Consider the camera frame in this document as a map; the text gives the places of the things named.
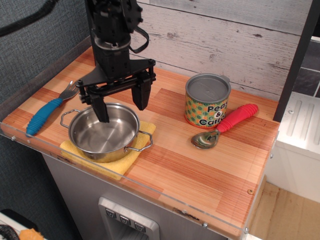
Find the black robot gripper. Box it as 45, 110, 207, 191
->
76, 44, 156, 123

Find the stainless steel pot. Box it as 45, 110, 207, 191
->
60, 102, 153, 163

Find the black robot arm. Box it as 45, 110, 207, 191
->
76, 0, 156, 123

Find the yellow folded cloth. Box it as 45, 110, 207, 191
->
60, 121, 156, 181

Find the peas and carrots can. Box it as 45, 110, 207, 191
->
184, 73, 231, 129

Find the grey cabinet with dispenser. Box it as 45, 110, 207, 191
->
43, 154, 226, 240

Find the clear acrylic edge guard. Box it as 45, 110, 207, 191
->
0, 123, 248, 240

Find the orange black object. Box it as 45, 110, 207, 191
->
0, 209, 46, 240

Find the white toy sink unit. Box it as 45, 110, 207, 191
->
264, 92, 320, 202

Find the blue handled metal fork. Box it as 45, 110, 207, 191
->
26, 81, 79, 136

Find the dark left vertical post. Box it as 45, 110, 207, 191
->
84, 0, 113, 68

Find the red handled metal spoon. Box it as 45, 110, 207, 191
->
190, 103, 259, 150

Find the black braided cable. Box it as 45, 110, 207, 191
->
0, 0, 60, 37

